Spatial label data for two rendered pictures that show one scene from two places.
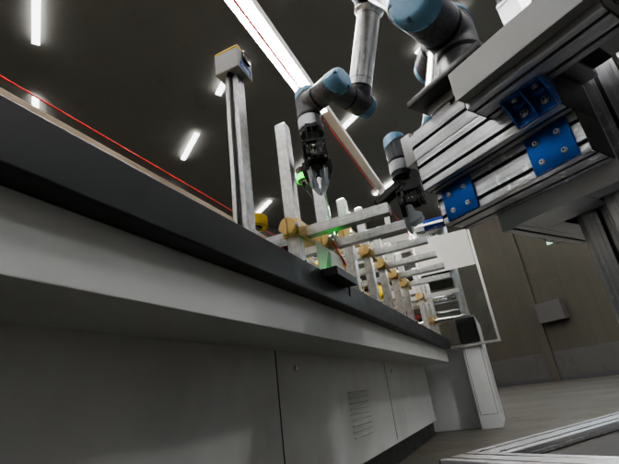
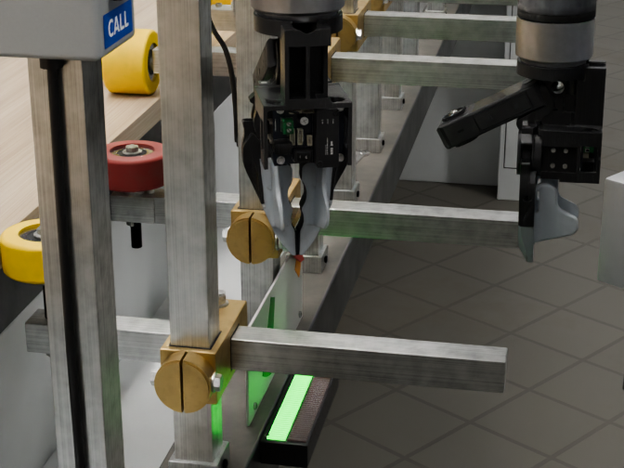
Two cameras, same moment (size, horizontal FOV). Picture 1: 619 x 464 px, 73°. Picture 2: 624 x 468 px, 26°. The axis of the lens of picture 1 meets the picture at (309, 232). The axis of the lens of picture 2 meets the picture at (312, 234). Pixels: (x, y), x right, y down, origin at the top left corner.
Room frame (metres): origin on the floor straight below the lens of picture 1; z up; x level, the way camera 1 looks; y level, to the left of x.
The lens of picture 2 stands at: (0.02, 0.15, 1.34)
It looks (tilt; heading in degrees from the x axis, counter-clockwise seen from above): 21 degrees down; 349
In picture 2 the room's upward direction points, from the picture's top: straight up
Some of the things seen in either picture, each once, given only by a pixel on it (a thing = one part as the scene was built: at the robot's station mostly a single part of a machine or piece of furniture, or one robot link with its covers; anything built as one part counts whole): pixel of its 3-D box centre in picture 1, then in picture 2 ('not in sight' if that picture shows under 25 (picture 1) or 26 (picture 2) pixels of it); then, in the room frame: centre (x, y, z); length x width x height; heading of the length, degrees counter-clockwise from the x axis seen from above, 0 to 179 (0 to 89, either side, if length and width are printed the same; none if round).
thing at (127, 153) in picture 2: not in sight; (134, 197); (1.41, 0.07, 0.85); 0.08 x 0.08 x 0.11
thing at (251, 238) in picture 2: (328, 244); (262, 218); (1.33, -0.06, 0.85); 0.14 x 0.06 x 0.05; 158
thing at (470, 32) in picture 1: (450, 36); not in sight; (0.85, -0.44, 1.20); 0.13 x 0.12 x 0.14; 135
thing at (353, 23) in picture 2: (367, 253); (344, 25); (1.80, -0.25, 0.95); 0.14 x 0.06 x 0.05; 158
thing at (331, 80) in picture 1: (334, 89); not in sight; (1.01, -0.13, 1.22); 0.11 x 0.11 x 0.08; 45
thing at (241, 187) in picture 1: (239, 152); (84, 379); (0.84, 0.14, 0.93); 0.05 x 0.05 x 0.45; 68
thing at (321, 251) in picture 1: (333, 265); (278, 323); (1.28, -0.06, 0.75); 0.26 x 0.01 x 0.10; 158
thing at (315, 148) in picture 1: (314, 146); (299, 88); (1.06, -0.05, 1.06); 0.09 x 0.08 x 0.12; 178
